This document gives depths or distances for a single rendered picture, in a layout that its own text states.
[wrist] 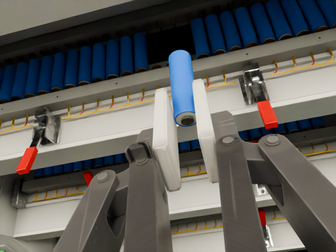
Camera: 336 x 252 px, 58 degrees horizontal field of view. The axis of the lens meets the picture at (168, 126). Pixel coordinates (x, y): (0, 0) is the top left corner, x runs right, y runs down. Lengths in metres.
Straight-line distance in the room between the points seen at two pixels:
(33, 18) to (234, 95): 0.23
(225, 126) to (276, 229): 0.55
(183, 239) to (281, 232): 0.20
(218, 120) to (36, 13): 0.21
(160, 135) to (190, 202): 0.37
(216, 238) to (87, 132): 0.40
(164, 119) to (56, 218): 0.46
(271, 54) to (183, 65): 0.17
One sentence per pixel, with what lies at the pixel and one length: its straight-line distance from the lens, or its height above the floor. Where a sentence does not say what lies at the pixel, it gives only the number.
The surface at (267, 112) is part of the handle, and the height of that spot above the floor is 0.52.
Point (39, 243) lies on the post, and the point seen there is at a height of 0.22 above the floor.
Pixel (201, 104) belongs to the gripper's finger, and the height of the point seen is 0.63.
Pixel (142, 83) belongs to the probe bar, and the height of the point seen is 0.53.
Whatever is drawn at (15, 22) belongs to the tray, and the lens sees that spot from 0.33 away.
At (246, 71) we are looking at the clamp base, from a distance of 0.36.
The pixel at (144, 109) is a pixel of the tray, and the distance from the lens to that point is 0.39.
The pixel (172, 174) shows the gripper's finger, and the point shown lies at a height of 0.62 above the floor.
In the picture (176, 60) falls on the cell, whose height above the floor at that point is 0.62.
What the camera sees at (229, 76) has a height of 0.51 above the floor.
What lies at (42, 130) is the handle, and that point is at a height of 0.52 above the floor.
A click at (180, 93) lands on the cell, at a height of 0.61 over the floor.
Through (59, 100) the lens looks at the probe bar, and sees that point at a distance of 0.42.
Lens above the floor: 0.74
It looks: 42 degrees down
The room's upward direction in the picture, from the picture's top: 19 degrees counter-clockwise
